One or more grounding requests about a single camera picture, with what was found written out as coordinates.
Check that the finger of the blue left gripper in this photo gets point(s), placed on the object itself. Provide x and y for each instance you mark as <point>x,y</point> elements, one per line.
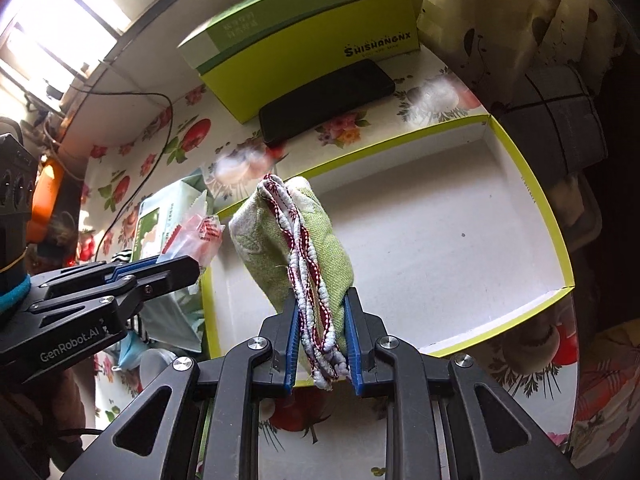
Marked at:
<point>132,268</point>

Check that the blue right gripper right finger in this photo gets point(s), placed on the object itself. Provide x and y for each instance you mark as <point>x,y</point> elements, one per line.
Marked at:
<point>353,317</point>

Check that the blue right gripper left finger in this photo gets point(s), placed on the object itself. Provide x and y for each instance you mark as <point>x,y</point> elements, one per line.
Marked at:
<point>292,343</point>

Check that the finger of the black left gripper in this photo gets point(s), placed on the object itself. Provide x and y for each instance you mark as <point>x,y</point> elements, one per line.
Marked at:
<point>162,278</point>

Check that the plastic bag with red items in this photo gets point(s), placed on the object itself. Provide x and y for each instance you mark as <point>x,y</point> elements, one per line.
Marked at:
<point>198,237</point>

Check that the green cloth with beaded trim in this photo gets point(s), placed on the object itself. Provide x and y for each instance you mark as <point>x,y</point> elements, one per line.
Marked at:
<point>287,242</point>

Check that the blue face mask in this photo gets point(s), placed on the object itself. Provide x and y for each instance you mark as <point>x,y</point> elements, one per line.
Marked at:
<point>130,351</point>

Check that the wet wipes pack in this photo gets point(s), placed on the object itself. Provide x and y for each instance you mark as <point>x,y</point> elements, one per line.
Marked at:
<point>162,212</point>

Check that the clear round plastic container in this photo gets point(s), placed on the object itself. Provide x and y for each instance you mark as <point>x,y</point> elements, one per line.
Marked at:
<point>153,362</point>

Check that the orange plastic basin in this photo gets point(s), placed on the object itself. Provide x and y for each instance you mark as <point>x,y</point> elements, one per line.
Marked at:
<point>43,201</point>

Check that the yellow-green shallow box tray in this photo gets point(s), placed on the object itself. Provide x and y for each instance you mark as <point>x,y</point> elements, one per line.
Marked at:
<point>450,236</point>

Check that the floral tablecloth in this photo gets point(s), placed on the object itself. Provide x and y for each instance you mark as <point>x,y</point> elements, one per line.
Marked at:
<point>232,157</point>

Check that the yellow-green shoe box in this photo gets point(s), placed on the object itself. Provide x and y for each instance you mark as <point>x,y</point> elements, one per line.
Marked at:
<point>310,49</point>

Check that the green white carton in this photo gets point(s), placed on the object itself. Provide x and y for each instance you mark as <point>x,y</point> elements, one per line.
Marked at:
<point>241,25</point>

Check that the black smartphone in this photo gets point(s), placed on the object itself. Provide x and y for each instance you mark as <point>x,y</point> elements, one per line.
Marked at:
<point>320,100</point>

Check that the grey plaid cushion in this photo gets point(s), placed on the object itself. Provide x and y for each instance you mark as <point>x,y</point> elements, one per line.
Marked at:
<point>554,123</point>

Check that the beige patterned curtain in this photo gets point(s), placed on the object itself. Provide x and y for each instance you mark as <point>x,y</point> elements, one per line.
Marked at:
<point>490,44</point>

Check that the blue strap band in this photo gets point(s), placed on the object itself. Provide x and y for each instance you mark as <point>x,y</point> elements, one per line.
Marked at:
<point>16,295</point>

